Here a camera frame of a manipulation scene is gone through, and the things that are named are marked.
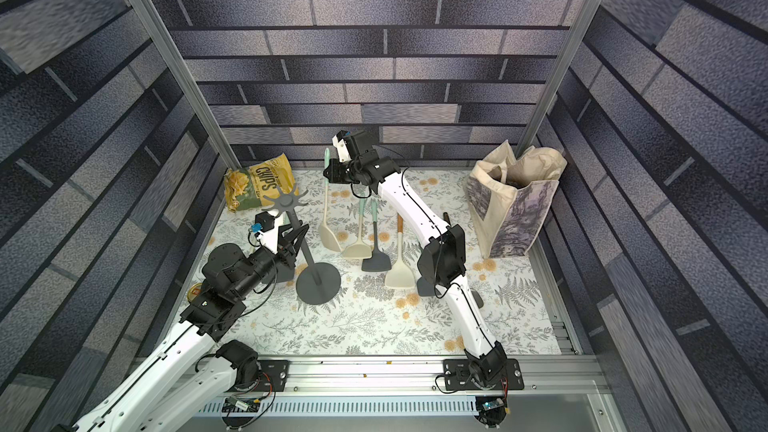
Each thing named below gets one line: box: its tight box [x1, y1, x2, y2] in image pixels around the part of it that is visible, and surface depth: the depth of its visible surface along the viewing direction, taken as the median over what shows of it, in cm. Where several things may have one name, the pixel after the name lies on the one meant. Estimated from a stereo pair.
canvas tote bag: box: [464, 139, 568, 258], surface depth 89 cm
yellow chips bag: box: [224, 153, 298, 213], surface depth 108 cm
